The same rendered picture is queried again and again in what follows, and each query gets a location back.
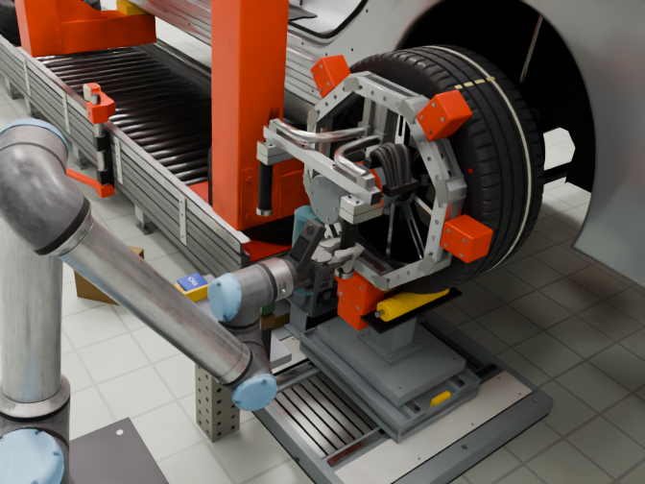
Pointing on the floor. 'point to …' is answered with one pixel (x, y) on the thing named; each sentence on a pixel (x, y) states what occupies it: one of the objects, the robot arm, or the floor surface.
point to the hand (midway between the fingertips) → (353, 243)
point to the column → (214, 407)
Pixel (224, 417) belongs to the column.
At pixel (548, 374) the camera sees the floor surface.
